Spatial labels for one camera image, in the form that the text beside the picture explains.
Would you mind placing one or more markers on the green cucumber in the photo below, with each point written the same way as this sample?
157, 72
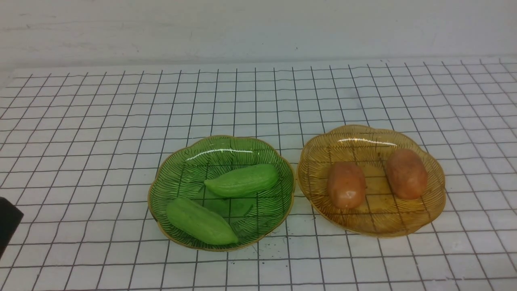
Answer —
200, 222
244, 181

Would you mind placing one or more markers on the brown potato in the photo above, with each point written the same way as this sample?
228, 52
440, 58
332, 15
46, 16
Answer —
406, 174
346, 185

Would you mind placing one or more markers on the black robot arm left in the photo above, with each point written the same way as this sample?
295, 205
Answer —
10, 219

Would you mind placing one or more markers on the green glass plate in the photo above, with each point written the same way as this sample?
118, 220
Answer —
251, 217

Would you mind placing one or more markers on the amber glass plate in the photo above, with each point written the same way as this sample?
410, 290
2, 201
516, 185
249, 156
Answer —
382, 213

